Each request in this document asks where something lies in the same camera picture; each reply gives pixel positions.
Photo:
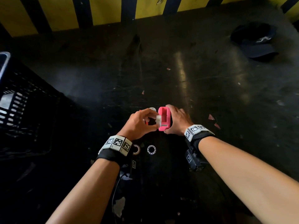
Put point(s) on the person's left hand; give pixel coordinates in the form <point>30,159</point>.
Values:
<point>134,124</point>

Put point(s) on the person's right hand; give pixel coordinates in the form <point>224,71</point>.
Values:
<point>179,121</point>

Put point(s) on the person's right thumb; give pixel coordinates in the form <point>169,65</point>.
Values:
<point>168,131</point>

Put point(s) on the person's left thumb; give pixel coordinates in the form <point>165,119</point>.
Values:
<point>151,128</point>

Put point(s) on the small black orange part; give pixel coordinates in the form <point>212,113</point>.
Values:
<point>151,121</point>

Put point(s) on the small grey white part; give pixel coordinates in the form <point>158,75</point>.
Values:
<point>158,120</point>

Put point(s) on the pink plastic housing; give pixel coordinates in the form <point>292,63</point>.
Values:
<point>163,115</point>

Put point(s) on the person's right forearm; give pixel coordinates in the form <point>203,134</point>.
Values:
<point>245,177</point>

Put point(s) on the person's left forearm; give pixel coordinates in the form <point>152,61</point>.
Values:
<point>88,195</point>

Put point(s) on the small white round part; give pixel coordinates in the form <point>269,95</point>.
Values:
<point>152,109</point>

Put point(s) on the right marker wristband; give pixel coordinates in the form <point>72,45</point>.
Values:
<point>196,132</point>

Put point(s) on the marker wristband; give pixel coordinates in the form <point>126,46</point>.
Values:
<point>116,146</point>
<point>196,132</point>

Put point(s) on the left marker wristband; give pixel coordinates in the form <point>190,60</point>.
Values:
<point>116,146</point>

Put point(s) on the black cap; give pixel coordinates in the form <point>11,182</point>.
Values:
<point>255,41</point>

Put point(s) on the black plastic crate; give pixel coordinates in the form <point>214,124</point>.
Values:
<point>23,109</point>

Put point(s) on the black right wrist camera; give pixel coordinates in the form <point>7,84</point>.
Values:
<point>195,160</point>

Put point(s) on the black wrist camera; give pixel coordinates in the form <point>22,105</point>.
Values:
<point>128,170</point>
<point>195,160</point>

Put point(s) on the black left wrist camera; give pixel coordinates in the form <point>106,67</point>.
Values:
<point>128,170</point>

